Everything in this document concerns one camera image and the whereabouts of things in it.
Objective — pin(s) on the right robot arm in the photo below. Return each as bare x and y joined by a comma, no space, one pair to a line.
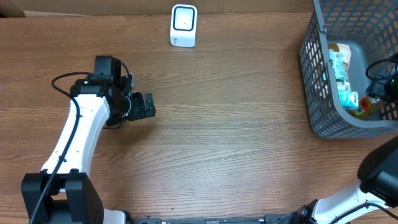
376,187

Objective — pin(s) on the teal tissue pack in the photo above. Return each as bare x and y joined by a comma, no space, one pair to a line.
348,99

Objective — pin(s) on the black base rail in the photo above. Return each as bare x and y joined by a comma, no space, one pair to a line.
267,219

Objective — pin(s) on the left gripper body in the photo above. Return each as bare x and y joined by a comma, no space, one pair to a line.
137,109

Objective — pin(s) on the grey plastic basket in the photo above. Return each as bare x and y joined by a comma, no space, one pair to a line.
370,30

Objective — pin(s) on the yellow liquid bottle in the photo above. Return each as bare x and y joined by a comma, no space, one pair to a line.
368,106

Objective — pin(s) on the white barcode scanner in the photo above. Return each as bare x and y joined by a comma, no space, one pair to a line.
183,26

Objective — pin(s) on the brown snack packet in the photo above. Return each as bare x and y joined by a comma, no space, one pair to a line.
340,54

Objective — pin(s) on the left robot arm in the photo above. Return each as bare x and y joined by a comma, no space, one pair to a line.
62,191

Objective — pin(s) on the white barcode snack packet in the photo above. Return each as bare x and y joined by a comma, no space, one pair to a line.
343,85

